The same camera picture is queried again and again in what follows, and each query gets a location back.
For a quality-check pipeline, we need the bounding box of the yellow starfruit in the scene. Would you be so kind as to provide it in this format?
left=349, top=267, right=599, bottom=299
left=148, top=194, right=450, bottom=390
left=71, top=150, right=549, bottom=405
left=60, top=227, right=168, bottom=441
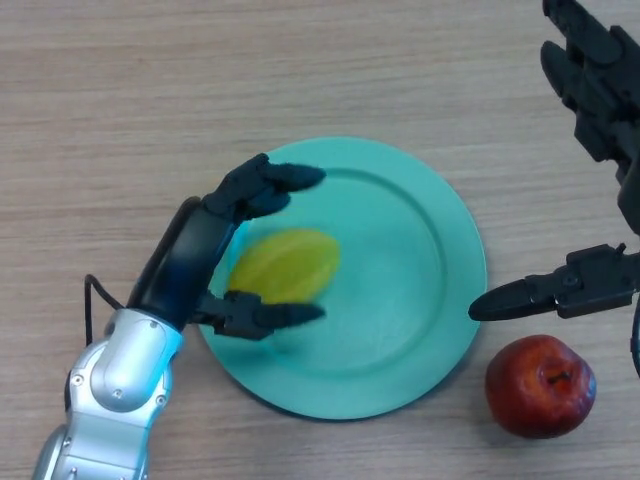
left=227, top=228, right=342, bottom=305

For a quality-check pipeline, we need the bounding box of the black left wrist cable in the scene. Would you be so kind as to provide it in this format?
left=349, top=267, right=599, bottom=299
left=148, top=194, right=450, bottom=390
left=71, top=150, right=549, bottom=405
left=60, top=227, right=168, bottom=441
left=82, top=273, right=126, bottom=347

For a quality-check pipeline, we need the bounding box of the red apple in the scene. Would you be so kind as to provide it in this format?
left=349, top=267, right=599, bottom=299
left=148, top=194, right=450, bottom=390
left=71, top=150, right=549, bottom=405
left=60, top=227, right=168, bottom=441
left=484, top=335, right=598, bottom=440

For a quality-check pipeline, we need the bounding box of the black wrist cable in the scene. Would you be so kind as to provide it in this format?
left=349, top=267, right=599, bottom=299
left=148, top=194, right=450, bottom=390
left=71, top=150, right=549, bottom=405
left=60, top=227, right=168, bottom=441
left=82, top=273, right=126, bottom=347
left=628, top=294, right=640, bottom=380

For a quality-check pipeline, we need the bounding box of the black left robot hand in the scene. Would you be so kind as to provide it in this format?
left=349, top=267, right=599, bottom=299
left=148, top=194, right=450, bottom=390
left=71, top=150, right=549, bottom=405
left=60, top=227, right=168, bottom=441
left=127, top=153, right=327, bottom=342

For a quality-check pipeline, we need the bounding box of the green round plate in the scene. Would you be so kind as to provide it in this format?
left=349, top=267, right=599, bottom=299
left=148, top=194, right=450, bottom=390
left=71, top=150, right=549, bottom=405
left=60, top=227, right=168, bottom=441
left=197, top=135, right=488, bottom=420

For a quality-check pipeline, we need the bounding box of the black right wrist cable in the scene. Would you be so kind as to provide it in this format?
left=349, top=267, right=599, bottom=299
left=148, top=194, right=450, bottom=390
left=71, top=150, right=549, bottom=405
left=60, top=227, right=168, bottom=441
left=628, top=294, right=640, bottom=380

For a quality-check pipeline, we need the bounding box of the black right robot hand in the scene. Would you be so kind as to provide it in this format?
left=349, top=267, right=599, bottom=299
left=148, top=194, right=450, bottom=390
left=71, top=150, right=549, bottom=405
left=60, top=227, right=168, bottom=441
left=467, top=0, right=640, bottom=322

